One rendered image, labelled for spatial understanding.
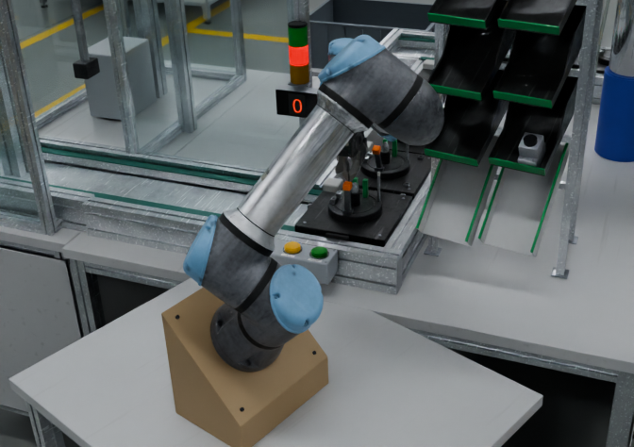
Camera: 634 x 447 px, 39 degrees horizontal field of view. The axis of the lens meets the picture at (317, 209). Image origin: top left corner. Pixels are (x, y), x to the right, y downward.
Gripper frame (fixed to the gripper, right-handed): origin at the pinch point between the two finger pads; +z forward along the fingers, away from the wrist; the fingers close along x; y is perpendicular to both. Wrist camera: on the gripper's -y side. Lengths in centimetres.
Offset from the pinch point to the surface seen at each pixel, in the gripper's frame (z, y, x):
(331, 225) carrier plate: 11.6, 6.4, -2.9
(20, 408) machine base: 91, 20, -107
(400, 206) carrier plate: 11.6, -8.3, 10.7
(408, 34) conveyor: 13, -149, -29
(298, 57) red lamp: -24.7, -12.5, -18.0
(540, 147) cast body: -16.3, 5.0, 46.2
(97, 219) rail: 17, 15, -68
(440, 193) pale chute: 2.2, -1.2, 22.7
